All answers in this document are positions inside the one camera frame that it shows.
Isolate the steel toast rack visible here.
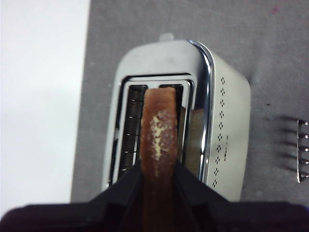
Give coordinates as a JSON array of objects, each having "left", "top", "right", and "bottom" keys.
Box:
[{"left": 296, "top": 119, "right": 309, "bottom": 184}]

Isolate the cream two-slot toaster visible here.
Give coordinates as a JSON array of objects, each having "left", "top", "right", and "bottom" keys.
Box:
[{"left": 100, "top": 32, "right": 252, "bottom": 203}]

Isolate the brown bread slice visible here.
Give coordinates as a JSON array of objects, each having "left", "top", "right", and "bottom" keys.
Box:
[{"left": 140, "top": 87, "right": 180, "bottom": 232}]

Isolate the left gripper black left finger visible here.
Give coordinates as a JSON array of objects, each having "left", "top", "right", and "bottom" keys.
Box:
[{"left": 0, "top": 159, "right": 143, "bottom": 232}]

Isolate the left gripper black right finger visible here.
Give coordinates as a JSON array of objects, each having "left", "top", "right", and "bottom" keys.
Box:
[{"left": 173, "top": 160, "right": 309, "bottom": 232}]

